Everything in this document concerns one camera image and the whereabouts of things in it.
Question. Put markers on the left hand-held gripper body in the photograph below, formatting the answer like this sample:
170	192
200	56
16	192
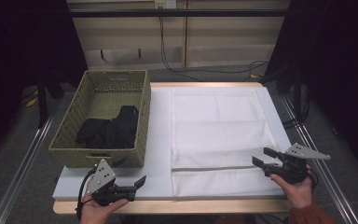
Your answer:
102	179

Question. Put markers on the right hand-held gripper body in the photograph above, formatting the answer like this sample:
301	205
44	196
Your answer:
292	169

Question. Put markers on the black cloth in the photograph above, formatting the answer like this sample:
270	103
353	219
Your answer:
112	133

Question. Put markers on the white mesh laundry bag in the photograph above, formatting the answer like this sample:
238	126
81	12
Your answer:
220	124

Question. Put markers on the green woven basket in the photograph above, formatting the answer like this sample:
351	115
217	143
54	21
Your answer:
105	84

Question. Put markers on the person's right hand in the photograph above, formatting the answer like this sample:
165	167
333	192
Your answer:
298	193

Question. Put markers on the person's left hand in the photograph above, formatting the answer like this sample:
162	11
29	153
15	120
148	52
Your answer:
96	213

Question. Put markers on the white foam mat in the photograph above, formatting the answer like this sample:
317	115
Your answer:
160	140

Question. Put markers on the black metal stand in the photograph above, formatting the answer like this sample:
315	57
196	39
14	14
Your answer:
297	93
42	102

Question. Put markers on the yellow floor object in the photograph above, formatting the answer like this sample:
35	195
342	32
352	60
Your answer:
31	102

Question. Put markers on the dark curtain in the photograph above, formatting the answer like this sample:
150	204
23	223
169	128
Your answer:
338	62
21	46

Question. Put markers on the black horizontal bar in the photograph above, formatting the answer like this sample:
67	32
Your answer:
180	13

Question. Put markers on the metal floor rail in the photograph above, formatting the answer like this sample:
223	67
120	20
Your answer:
332	183
21	174

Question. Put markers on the white wall socket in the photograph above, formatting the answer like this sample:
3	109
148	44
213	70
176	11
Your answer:
165	3

